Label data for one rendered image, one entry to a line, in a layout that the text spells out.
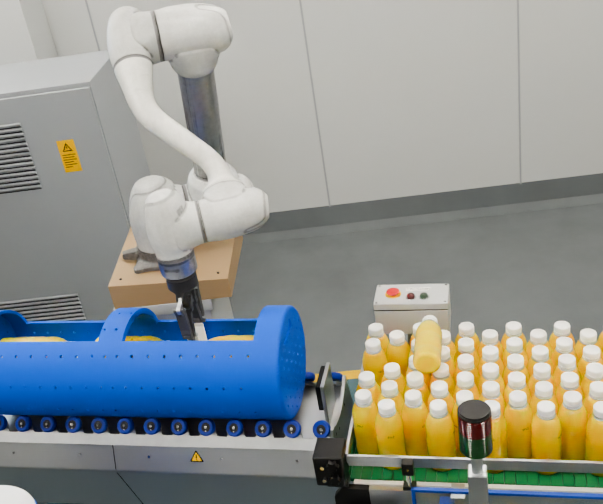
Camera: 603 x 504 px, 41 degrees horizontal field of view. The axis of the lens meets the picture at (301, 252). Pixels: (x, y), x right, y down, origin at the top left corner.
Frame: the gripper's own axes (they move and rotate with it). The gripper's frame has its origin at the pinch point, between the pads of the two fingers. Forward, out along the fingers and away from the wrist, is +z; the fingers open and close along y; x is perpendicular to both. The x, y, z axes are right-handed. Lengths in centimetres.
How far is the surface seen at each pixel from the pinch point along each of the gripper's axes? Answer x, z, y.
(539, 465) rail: 82, 20, 21
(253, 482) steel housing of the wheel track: 11.2, 36.1, 12.7
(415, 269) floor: 32, 116, -222
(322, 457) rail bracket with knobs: 33.9, 16.2, 23.5
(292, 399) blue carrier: 23.8, 13.8, 6.3
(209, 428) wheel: 2.1, 19.7, 10.7
